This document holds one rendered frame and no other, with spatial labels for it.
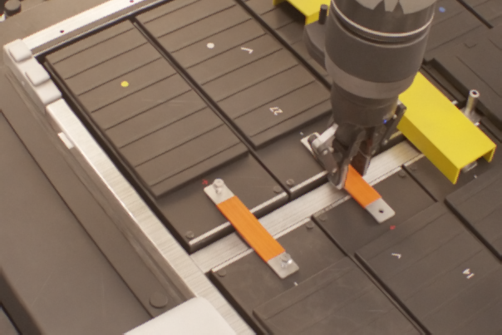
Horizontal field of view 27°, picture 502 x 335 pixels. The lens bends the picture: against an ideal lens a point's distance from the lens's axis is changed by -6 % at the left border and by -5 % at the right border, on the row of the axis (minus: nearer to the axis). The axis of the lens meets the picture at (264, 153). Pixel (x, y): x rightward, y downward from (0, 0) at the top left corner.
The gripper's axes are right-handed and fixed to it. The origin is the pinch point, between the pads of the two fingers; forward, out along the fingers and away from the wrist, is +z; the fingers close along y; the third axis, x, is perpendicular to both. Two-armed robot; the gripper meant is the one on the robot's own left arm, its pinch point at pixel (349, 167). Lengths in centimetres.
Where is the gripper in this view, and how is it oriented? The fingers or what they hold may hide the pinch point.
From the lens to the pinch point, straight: 130.5
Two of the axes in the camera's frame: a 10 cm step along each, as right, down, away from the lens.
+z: -0.8, 6.6, 7.5
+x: -5.9, -6.3, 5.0
